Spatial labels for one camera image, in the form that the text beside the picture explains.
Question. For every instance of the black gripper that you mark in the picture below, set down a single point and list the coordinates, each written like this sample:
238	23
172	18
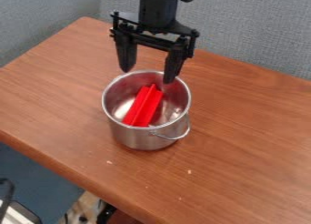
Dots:
154	28

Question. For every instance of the stainless steel metal pot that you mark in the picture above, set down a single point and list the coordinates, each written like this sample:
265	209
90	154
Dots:
169	124

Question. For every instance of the red plastic block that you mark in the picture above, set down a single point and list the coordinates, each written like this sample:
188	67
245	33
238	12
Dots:
142	108

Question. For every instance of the wooden table leg base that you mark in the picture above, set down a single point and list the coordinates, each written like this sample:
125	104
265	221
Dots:
89	210

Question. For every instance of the grey device under table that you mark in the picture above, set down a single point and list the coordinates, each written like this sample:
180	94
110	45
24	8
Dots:
18	215

